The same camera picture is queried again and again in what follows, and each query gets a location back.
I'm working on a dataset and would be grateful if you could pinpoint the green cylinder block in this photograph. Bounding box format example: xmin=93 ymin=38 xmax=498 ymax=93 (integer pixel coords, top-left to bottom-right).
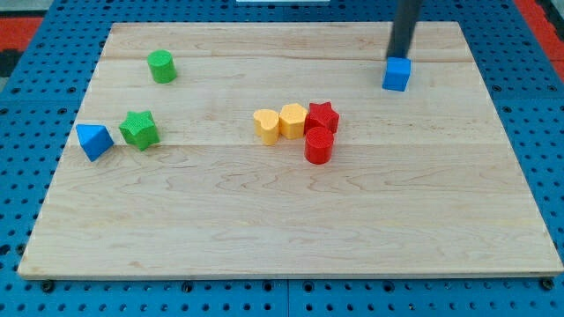
xmin=146 ymin=49 xmax=177 ymax=84

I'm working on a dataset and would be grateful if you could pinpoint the blue cube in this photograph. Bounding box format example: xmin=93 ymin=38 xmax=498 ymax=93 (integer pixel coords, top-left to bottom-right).
xmin=382 ymin=57 xmax=412 ymax=92

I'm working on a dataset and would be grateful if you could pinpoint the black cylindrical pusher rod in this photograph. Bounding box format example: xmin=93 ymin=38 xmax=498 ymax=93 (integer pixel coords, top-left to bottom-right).
xmin=386 ymin=0 xmax=423 ymax=58

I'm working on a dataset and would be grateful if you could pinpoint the red cylinder block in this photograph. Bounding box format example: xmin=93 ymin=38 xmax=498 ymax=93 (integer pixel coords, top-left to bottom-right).
xmin=304 ymin=127 xmax=334 ymax=165

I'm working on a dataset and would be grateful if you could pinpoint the light wooden board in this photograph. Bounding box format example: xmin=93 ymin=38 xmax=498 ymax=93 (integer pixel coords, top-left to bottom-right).
xmin=18 ymin=22 xmax=563 ymax=281

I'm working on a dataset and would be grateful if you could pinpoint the green star block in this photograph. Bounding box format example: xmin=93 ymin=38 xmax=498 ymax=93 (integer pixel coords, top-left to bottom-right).
xmin=119 ymin=111 xmax=160 ymax=151

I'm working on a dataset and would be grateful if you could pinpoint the yellow hexagon block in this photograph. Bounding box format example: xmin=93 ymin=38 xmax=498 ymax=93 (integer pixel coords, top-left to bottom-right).
xmin=279 ymin=103 xmax=308 ymax=139

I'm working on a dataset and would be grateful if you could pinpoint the yellow heart block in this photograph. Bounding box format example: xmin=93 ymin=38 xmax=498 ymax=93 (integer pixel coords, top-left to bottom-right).
xmin=253 ymin=109 xmax=279 ymax=145

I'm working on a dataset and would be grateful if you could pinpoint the blue triangular prism block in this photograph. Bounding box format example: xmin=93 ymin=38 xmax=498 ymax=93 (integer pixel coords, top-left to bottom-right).
xmin=76 ymin=124 xmax=114 ymax=162

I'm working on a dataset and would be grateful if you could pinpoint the red star block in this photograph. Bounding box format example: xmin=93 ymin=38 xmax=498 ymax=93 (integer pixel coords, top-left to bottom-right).
xmin=304 ymin=101 xmax=340 ymax=134

